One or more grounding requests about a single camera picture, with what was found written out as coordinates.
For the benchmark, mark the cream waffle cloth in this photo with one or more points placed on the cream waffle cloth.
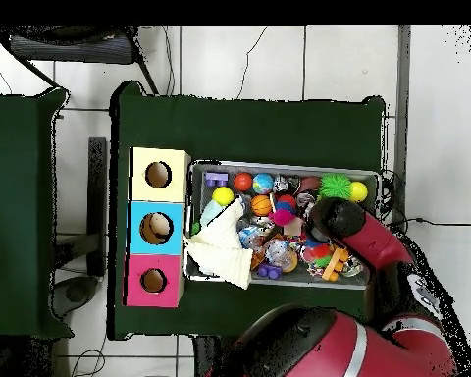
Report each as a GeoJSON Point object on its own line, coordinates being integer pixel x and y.
{"type": "Point", "coordinates": [219, 255]}

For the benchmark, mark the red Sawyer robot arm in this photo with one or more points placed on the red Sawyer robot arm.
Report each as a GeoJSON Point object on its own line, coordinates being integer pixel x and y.
{"type": "Point", "coordinates": [373, 239]}

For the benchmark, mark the clear mesh bin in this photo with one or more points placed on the clear mesh bin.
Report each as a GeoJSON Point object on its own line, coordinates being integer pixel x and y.
{"type": "Point", "coordinates": [198, 194]}

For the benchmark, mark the wooden box with three holes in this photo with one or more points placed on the wooden box with three holes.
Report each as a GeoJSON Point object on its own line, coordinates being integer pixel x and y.
{"type": "Point", "coordinates": [137, 243]}

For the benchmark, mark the yellow plastic ball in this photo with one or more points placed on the yellow plastic ball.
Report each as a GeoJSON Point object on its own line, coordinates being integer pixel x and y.
{"type": "Point", "coordinates": [358, 191]}
{"type": "Point", "coordinates": [223, 195]}

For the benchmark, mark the small orange basketball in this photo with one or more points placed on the small orange basketball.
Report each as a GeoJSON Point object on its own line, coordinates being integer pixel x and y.
{"type": "Point", "coordinates": [261, 205]}

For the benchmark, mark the red-orange ball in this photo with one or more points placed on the red-orange ball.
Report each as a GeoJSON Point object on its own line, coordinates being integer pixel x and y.
{"type": "Point", "coordinates": [243, 182]}

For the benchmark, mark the purple toy building block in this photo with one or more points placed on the purple toy building block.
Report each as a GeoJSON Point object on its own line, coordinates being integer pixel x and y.
{"type": "Point", "coordinates": [216, 179]}

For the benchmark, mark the blue globe ball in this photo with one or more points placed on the blue globe ball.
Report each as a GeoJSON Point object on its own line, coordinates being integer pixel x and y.
{"type": "Point", "coordinates": [263, 183]}

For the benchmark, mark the dark green table cloth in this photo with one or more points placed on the dark green table cloth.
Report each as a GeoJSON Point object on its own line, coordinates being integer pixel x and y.
{"type": "Point", "coordinates": [259, 129]}

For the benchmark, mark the green spiky rubber ball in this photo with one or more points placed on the green spiky rubber ball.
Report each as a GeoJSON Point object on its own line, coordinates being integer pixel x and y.
{"type": "Point", "coordinates": [334, 185]}

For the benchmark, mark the orange toy building block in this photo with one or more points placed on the orange toy building block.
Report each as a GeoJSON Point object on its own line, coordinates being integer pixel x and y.
{"type": "Point", "coordinates": [334, 265]}

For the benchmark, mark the black upright panel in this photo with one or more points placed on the black upright panel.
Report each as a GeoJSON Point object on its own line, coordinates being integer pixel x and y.
{"type": "Point", "coordinates": [97, 196]}

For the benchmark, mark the dark round floor base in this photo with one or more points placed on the dark round floor base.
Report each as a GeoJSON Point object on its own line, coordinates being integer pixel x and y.
{"type": "Point", "coordinates": [76, 292]}

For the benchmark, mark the green cloth side table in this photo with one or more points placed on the green cloth side table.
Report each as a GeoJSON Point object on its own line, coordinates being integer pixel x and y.
{"type": "Point", "coordinates": [19, 196]}

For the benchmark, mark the black office chair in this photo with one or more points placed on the black office chair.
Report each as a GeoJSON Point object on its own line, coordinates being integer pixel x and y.
{"type": "Point", "coordinates": [70, 49]}

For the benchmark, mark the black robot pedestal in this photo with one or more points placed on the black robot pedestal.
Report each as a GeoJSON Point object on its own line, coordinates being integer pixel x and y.
{"type": "Point", "coordinates": [212, 361]}

